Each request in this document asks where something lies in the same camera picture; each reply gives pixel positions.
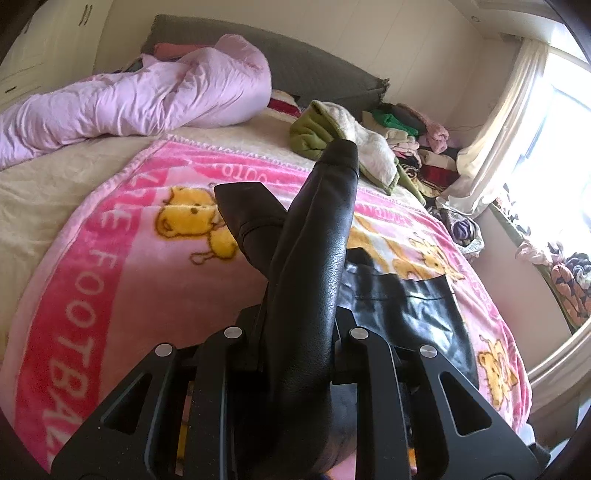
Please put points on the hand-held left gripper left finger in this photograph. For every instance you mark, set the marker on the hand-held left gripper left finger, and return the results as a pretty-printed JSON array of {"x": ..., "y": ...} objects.
[{"x": 240, "y": 353}]

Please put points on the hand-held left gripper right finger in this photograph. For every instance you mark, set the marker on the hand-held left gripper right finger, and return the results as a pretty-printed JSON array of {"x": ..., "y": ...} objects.
[{"x": 358, "y": 357}]

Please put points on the black leather jacket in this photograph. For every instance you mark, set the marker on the black leather jacket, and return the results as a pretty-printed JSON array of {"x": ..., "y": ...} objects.
[{"x": 314, "y": 277}]

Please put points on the pile of folded clothes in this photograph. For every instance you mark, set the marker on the pile of folded clothes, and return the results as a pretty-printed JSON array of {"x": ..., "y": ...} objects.
[{"x": 415, "y": 138}]

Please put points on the patterned cloth bundle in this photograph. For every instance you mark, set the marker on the patterned cloth bundle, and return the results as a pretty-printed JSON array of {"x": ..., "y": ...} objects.
[{"x": 461, "y": 230}]

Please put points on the pink printed blanket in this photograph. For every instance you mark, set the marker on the pink printed blanket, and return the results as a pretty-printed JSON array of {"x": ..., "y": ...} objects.
[{"x": 115, "y": 230}]

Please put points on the patterned cloths on sill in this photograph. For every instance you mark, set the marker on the patterned cloths on sill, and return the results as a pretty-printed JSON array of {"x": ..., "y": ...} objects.
[{"x": 572, "y": 286}]

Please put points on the green and cream fleece blanket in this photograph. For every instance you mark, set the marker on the green and cream fleece blanket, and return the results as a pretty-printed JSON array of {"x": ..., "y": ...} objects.
[{"x": 309, "y": 131}]

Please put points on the red and white cloth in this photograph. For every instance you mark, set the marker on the red and white cloth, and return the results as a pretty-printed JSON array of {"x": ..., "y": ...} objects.
[{"x": 284, "y": 102}]

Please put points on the bed with beige sheet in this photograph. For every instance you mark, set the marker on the bed with beige sheet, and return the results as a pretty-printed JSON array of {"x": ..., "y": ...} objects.
[{"x": 46, "y": 175}]

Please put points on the white curtain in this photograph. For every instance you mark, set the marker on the white curtain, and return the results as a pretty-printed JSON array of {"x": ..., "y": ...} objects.
[{"x": 503, "y": 129}]

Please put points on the pink duvet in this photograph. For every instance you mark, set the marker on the pink duvet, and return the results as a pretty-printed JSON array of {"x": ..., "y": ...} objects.
[{"x": 138, "y": 92}]

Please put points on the bright window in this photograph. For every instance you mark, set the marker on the bright window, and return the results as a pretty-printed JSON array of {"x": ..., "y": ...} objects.
[{"x": 563, "y": 152}]

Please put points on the grey headboard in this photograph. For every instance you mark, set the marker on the grey headboard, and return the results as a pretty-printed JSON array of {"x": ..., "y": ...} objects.
[{"x": 314, "y": 69}]

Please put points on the red pillow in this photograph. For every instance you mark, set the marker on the red pillow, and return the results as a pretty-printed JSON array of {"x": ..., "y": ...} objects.
[{"x": 175, "y": 50}]

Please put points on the cream wardrobe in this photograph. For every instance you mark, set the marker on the cream wardrobe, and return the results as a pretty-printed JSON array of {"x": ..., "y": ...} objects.
[{"x": 37, "y": 46}]

